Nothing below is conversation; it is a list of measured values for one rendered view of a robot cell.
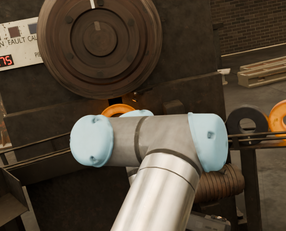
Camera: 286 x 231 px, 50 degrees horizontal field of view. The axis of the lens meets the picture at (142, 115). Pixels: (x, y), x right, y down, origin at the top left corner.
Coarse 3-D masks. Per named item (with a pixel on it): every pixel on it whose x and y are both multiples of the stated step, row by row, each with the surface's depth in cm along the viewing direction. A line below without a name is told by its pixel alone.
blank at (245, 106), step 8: (248, 104) 116; (232, 112) 117; (240, 112) 116; (248, 112) 114; (256, 112) 113; (264, 112) 114; (232, 120) 118; (240, 120) 117; (256, 120) 114; (264, 120) 112; (232, 128) 119; (240, 128) 120; (256, 128) 115; (264, 128) 113; (256, 136) 116; (264, 136) 114; (248, 144) 118
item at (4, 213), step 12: (0, 168) 119; (0, 180) 119; (12, 180) 111; (0, 192) 120; (12, 192) 118; (0, 204) 115; (12, 204) 113; (24, 204) 109; (0, 216) 107; (12, 216) 105; (0, 228) 108
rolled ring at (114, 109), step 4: (116, 104) 128; (120, 104) 128; (124, 104) 129; (108, 108) 127; (112, 108) 127; (116, 108) 127; (120, 108) 127; (124, 108) 127; (128, 108) 127; (132, 108) 128; (104, 112) 127; (108, 112) 127; (112, 112) 127; (116, 112) 127; (120, 112) 127; (124, 112) 127; (108, 116) 127
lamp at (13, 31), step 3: (12, 27) 124; (15, 27) 125; (9, 30) 125; (12, 30) 125; (15, 30) 125; (12, 33) 125; (15, 33) 125; (18, 33) 125; (12, 36) 125; (15, 36) 125
